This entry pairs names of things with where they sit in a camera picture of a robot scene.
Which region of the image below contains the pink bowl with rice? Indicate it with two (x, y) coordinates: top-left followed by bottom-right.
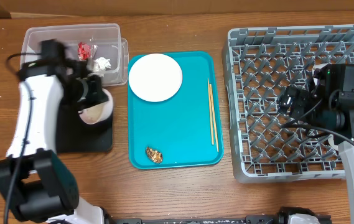
(79, 88), (114, 124)

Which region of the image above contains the white tissue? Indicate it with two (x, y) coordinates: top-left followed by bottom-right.
(93, 57), (111, 77)

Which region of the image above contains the red snack wrapper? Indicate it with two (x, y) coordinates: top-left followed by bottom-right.
(78, 42), (98, 60)

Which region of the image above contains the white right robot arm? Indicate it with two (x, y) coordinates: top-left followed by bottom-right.
(277, 64), (354, 223)

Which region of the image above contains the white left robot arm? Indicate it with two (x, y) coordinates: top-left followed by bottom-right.
(0, 39), (114, 223)

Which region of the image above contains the black waste tray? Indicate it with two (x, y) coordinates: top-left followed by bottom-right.
(55, 100), (113, 154)

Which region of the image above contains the grey dishwasher rack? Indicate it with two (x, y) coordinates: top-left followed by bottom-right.
(223, 24), (354, 183)

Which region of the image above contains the clear plastic bin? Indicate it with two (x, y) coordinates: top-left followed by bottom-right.
(20, 24), (129, 86)

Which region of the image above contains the white round plate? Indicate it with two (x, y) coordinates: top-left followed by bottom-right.
(129, 54), (183, 103)

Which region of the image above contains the gold crumpled wrapper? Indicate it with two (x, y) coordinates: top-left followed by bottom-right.
(146, 147), (163, 164)

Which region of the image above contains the wooden chopstick right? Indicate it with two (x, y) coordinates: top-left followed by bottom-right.
(209, 84), (219, 152)

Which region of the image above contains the teal plastic tray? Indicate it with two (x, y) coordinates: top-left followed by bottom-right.
(128, 51), (224, 170)

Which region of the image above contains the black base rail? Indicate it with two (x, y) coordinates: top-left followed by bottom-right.
(101, 207), (333, 224)

